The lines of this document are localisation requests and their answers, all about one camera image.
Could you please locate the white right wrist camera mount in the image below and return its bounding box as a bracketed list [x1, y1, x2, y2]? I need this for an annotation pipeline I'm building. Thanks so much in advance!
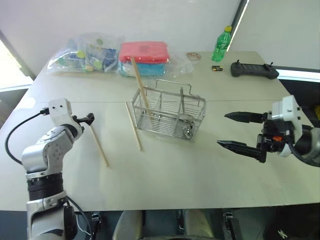
[271, 94, 303, 158]

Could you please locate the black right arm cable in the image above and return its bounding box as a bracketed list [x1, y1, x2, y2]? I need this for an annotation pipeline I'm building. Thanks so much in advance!
[287, 141, 305, 160]

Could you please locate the red plastic box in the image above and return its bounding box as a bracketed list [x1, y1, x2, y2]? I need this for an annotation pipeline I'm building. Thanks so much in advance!
[118, 41, 169, 65]

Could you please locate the green plastic bottle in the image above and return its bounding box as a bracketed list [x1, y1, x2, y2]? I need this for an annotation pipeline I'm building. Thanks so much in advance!
[211, 25, 232, 62]

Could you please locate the blue plastic box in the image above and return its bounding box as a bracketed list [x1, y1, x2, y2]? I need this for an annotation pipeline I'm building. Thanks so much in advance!
[117, 60, 168, 77]

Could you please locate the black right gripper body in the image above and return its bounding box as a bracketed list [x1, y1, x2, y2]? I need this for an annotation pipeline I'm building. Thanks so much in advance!
[256, 112, 295, 155]

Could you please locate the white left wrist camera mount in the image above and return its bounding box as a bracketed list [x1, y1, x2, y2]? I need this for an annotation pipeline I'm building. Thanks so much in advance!
[47, 98, 85, 134]

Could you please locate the clear bag of packets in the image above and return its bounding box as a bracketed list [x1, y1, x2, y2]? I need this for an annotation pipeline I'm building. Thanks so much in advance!
[46, 32, 126, 75]

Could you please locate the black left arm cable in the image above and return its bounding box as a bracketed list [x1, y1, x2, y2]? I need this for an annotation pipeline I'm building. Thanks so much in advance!
[4, 107, 51, 166]

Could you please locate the black table clamp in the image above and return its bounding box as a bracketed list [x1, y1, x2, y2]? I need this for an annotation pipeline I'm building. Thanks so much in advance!
[222, 211, 236, 240]
[90, 212, 103, 240]

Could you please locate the metal spoon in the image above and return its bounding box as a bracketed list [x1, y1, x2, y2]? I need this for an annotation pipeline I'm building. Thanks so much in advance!
[178, 87, 197, 140]

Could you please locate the thin black body cable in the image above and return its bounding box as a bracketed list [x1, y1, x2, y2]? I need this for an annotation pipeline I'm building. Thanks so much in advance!
[65, 196, 93, 240]

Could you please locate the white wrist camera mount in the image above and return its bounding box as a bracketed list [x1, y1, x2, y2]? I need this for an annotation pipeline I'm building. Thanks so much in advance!
[271, 94, 303, 158]
[47, 98, 85, 134]

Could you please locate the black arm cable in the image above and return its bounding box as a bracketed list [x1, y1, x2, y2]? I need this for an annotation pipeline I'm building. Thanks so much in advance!
[4, 107, 51, 166]
[287, 141, 305, 160]

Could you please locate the metal wire basket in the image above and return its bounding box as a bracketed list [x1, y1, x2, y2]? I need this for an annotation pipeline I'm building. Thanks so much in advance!
[131, 79, 207, 144]

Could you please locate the black remote controller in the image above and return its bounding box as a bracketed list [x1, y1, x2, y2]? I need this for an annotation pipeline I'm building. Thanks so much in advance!
[230, 60, 280, 80]

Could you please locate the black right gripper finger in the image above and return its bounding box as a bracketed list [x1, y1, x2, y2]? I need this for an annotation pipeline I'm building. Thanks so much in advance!
[224, 111, 269, 124]
[216, 139, 267, 164]

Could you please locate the wooden chopstick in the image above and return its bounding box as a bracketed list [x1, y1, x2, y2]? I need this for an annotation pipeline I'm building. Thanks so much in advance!
[88, 123, 111, 168]
[130, 56, 154, 119]
[124, 101, 144, 152]

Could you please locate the empty clear plastic bag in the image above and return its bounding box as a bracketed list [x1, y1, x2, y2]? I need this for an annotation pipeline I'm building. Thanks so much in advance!
[164, 53, 195, 76]

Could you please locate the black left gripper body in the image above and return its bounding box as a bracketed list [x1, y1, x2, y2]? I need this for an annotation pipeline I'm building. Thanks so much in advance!
[71, 114, 87, 131]

